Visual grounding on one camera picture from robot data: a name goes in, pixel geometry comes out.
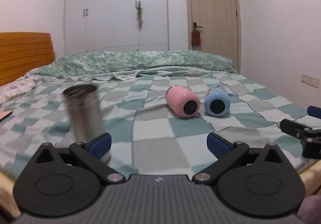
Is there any pink insulated cup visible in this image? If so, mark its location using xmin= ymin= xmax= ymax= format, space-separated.
xmin=165 ymin=85 xmax=200 ymax=119

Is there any light blue cup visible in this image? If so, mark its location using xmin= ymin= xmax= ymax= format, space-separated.
xmin=204 ymin=85 xmax=231 ymax=117

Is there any hanging green plant decoration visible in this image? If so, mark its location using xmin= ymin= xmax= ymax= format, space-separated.
xmin=136 ymin=1 xmax=143 ymax=29

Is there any beige wooden door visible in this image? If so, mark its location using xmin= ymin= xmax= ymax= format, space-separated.
xmin=187 ymin=0 xmax=241 ymax=70

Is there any white wall socket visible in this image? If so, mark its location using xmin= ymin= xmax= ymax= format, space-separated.
xmin=301 ymin=74 xmax=320 ymax=89

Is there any white wardrobe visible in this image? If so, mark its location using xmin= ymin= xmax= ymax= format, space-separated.
xmin=65 ymin=0 xmax=169 ymax=55

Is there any green floral duvet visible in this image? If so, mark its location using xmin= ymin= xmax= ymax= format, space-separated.
xmin=28 ymin=50 xmax=237 ymax=80

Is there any brown bag on door handle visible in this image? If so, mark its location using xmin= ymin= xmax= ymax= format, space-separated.
xmin=191 ymin=22 xmax=202 ymax=49

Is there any pink book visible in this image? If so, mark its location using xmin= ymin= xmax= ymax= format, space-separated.
xmin=0 ymin=110 xmax=12 ymax=121

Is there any orange wooden headboard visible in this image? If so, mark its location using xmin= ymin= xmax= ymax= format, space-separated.
xmin=0 ymin=32 xmax=56 ymax=86

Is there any green checkered bed blanket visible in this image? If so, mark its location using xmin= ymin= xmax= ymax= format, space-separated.
xmin=1 ymin=71 xmax=320 ymax=177

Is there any purple floral pillow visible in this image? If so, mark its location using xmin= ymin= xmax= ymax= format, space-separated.
xmin=0 ymin=74 xmax=38 ymax=105

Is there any tall stainless steel cup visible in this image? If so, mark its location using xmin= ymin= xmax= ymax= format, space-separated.
xmin=63 ymin=84 xmax=111 ymax=163

